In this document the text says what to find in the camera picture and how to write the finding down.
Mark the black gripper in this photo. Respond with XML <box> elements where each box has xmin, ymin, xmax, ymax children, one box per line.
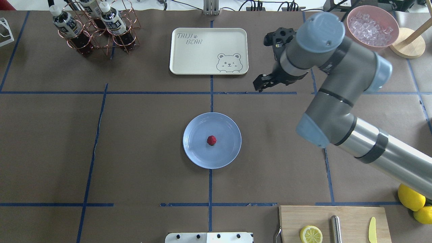
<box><xmin>253</xmin><ymin>27</ymin><xmax>308</xmax><ymax>92</ymax></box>

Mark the blue plate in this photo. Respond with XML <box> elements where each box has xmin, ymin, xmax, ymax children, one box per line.
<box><xmin>183</xmin><ymin>112</ymin><xmax>242</xmax><ymax>169</ymax></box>

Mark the red strawberry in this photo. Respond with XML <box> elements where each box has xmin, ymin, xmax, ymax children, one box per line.
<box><xmin>207</xmin><ymin>135</ymin><xmax>217</xmax><ymax>146</ymax></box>

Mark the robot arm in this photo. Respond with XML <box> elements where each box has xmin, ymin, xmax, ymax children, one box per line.
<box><xmin>253</xmin><ymin>12</ymin><xmax>432</xmax><ymax>198</ymax></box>

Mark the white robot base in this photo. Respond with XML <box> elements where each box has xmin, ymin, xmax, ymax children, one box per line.
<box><xmin>165</xmin><ymin>232</ymin><xmax>254</xmax><ymax>243</ymax></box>

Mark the cream bear tray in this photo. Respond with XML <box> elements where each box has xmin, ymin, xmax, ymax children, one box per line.
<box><xmin>169</xmin><ymin>28</ymin><xmax>249</xmax><ymax>75</ymax></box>

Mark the round wooden lid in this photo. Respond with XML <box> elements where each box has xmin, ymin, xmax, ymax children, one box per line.
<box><xmin>390</xmin><ymin>28</ymin><xmax>426</xmax><ymax>59</ymax></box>

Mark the steel rod black cap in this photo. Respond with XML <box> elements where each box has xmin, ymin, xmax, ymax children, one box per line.
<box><xmin>330</xmin><ymin>215</ymin><xmax>342</xmax><ymax>243</ymax></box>

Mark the lemon half slice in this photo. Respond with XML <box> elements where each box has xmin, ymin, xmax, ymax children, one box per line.
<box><xmin>299</xmin><ymin>225</ymin><xmax>323</xmax><ymax>243</ymax></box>

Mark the wooden cutting board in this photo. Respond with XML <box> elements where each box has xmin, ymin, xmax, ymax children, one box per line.
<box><xmin>275</xmin><ymin>206</ymin><xmax>393</xmax><ymax>243</ymax></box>

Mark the bottle white cap right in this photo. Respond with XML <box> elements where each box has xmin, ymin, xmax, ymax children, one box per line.
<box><xmin>78</xmin><ymin>0</ymin><xmax>110</xmax><ymax>37</ymax></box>

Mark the bottle white cap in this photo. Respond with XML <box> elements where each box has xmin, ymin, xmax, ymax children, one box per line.
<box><xmin>99</xmin><ymin>2</ymin><xmax>136</xmax><ymax>51</ymax></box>
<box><xmin>78</xmin><ymin>0</ymin><xmax>110</xmax><ymax>37</ymax></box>
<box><xmin>49</xmin><ymin>5</ymin><xmax>93</xmax><ymax>55</ymax></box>

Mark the wooden stand pole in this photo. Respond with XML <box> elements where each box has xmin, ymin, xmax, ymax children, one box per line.
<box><xmin>402</xmin><ymin>17</ymin><xmax>432</xmax><ymax>45</ymax></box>

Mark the bottle white cap bottom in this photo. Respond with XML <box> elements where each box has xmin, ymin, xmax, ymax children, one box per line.
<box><xmin>99</xmin><ymin>2</ymin><xmax>136</xmax><ymax>51</ymax></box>

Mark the yellow lemon front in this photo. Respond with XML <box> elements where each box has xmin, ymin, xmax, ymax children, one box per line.
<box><xmin>398</xmin><ymin>184</ymin><xmax>426</xmax><ymax>211</ymax></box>

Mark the yellow lemon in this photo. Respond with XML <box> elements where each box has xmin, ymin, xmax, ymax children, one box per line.
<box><xmin>413</xmin><ymin>206</ymin><xmax>432</xmax><ymax>224</ymax></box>
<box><xmin>398</xmin><ymin>184</ymin><xmax>426</xmax><ymax>211</ymax></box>

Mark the yellow plastic knife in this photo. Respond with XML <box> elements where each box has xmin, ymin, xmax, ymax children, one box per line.
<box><xmin>368</xmin><ymin>217</ymin><xmax>377</xmax><ymax>243</ymax></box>

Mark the bottle white cap left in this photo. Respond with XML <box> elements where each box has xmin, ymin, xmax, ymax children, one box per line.
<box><xmin>49</xmin><ymin>5</ymin><xmax>93</xmax><ymax>55</ymax></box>

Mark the yellow lemon rear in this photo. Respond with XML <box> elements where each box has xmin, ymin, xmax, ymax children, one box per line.
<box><xmin>413</xmin><ymin>206</ymin><xmax>432</xmax><ymax>224</ymax></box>

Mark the copper wire bottle rack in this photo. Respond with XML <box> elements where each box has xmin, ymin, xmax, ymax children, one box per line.
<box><xmin>58</xmin><ymin>0</ymin><xmax>141</xmax><ymax>56</ymax></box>

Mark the white wire rack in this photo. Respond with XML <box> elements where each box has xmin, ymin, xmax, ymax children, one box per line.
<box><xmin>0</xmin><ymin>18</ymin><xmax>15</xmax><ymax>47</ymax></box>

